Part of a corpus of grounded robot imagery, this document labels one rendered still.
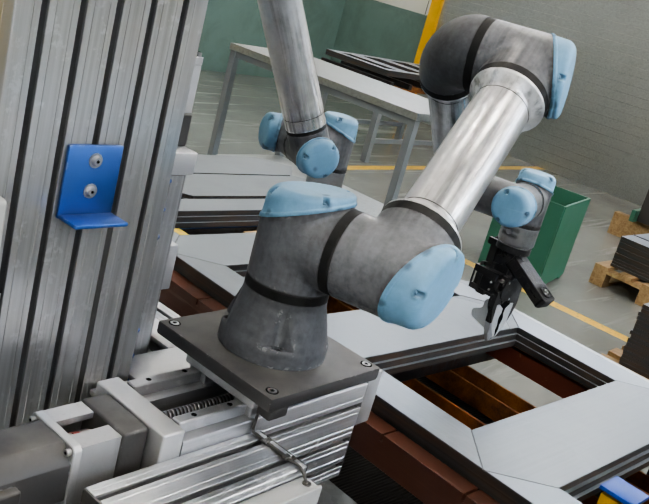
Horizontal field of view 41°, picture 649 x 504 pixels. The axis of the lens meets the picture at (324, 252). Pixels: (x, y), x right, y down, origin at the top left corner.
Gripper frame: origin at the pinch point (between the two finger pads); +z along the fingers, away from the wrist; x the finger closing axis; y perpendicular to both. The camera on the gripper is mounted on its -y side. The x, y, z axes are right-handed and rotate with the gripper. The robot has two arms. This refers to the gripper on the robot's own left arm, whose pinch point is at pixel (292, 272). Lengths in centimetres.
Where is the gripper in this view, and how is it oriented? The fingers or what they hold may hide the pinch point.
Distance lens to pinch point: 184.6
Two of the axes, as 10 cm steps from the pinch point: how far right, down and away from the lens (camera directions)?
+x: 6.9, -0.5, 7.2
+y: 6.8, 3.9, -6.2
